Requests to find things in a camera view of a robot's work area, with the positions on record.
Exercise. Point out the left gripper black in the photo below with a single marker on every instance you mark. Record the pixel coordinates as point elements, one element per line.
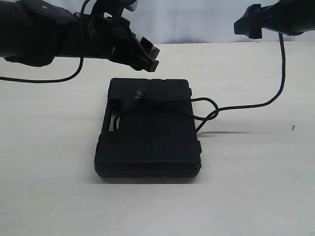
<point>111,38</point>

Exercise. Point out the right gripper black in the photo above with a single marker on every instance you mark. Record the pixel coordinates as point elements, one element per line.
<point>289,17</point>

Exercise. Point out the black plastic carrying case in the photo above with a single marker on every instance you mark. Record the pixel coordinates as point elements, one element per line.
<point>148,130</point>

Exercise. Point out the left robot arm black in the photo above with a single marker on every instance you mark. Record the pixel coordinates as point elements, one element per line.
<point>34,32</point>

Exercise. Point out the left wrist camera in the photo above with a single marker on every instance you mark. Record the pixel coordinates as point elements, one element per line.
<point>113,7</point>

